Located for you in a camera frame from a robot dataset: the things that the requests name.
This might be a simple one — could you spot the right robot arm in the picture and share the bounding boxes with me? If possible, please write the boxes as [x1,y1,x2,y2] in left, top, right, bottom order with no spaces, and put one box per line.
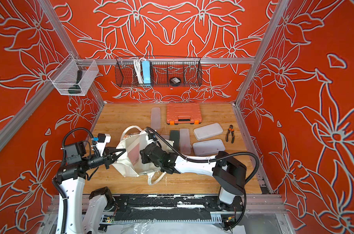
[140,127,260,231]

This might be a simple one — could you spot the pink pencil case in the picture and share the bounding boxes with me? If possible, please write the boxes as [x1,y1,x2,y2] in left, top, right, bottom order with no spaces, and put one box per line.
[127,139,140,165]

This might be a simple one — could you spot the small black round device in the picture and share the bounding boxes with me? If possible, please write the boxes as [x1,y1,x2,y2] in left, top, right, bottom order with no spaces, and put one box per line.
[170,77,181,87]

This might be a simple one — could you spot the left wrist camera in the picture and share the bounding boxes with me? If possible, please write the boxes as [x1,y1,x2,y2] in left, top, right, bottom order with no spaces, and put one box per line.
[96,133,111,150]

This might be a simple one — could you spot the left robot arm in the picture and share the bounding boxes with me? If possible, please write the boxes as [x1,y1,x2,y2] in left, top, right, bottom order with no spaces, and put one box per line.
[52,128,126,234]

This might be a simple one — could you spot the orange black pliers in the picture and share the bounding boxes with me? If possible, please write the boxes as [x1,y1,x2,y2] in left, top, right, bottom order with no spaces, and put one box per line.
[225,125,235,143]

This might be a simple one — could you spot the grey pencil case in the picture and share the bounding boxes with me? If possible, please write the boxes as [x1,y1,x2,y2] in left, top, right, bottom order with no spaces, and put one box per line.
[193,123,223,141]
[193,139,225,156]

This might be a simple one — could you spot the clear acrylic wall box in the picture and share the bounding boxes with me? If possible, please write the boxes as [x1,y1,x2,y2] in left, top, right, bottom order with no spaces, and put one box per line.
[48,54,99,96]

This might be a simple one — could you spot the black wire wall basket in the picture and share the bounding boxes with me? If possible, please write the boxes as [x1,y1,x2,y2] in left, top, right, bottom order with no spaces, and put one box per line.
[114,56,203,88]

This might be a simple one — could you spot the dark green flashlight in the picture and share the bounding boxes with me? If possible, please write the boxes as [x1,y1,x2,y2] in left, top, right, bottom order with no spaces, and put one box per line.
[68,70,83,94]

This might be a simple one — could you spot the dark green pencil case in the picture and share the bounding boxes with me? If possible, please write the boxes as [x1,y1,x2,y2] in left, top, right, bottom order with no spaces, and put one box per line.
[170,130,180,151]

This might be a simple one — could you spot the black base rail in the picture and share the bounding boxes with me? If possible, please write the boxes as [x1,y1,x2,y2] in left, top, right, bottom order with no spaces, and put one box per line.
[100,194,243,225]

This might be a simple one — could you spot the translucent plastic pencil box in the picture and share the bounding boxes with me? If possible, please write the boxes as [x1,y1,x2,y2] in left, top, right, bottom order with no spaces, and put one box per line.
[179,128,191,155]

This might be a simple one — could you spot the white canvas tote bag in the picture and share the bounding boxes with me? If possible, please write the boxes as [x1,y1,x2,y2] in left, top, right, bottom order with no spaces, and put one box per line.
[112,125,167,186]

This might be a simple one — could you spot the orange plastic tool case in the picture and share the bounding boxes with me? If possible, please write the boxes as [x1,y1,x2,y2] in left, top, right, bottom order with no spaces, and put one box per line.
[166,102,202,125]

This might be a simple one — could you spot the light blue box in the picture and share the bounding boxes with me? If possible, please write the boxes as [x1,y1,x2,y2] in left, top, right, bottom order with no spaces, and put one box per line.
[142,60,151,86]

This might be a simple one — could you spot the white coiled cable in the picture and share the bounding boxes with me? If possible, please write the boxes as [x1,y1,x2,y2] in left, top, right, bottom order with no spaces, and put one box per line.
[133,58,144,85]

